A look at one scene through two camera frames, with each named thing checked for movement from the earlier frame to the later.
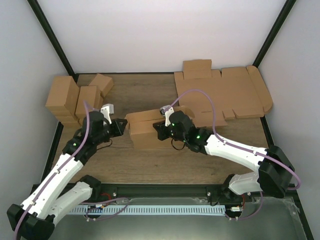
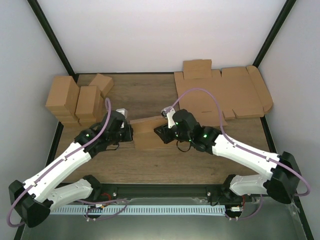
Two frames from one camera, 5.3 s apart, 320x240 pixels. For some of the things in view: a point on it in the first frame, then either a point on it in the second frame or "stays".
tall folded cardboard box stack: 62,99 stays
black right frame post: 282,16 stays
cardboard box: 92,95 stays
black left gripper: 117,124 → 130,131
